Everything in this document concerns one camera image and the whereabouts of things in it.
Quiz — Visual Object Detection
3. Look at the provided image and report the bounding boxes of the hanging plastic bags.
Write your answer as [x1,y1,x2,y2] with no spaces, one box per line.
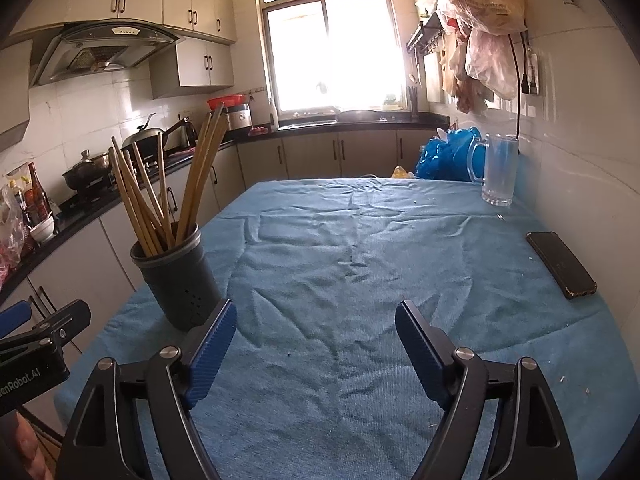
[436,0,526,114]

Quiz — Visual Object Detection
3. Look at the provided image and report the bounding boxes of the black wok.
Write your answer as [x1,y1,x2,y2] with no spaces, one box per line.
[120,113,192,160]

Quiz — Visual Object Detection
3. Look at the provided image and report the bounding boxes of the blue table cloth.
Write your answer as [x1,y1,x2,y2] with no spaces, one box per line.
[53,176,622,480]

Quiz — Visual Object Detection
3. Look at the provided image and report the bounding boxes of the person's left hand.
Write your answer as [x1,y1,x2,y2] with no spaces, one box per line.
[9,412,53,480]

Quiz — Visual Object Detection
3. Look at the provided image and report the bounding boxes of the clear glass pitcher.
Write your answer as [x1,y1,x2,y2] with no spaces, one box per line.
[466,133,520,207]

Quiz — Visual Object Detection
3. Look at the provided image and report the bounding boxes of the range hood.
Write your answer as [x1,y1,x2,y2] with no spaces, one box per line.
[32,21,179,86]

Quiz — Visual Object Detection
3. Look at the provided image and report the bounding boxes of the blue plastic bag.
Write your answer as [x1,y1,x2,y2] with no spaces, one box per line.
[414,127,486,182]

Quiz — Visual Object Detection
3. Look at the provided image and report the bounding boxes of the black smartphone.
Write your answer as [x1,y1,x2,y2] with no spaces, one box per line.
[525,231,598,300]

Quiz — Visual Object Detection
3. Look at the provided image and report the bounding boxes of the window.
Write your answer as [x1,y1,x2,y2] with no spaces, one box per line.
[259,0,407,119]

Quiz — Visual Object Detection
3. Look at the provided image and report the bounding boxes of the yellow plastic bag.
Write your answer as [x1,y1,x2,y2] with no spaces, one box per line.
[390,166,416,179]

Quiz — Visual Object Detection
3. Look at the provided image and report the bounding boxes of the rice cooker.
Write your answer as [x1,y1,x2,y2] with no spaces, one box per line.
[226,103,253,131]

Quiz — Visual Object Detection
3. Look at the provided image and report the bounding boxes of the red basin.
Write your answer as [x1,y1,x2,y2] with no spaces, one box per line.
[207,93,245,110]

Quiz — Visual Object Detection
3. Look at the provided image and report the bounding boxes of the black power cable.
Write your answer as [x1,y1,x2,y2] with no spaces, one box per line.
[506,31,532,156]

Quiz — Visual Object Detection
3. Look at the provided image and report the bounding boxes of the brown glass bottle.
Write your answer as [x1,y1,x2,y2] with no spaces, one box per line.
[28,162,51,224]

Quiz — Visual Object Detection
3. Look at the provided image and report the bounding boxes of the kitchen sink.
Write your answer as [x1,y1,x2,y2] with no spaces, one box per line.
[279,110,387,129]

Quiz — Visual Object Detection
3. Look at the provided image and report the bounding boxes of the white bowl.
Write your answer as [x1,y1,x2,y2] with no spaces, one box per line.
[29,214,55,244]

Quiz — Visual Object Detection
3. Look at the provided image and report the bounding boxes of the dark grey chopstick holder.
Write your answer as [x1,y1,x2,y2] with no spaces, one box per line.
[130,226,221,332]

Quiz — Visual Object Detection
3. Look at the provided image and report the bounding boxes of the steel kettle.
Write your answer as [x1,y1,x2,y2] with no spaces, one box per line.
[180,117,198,148]

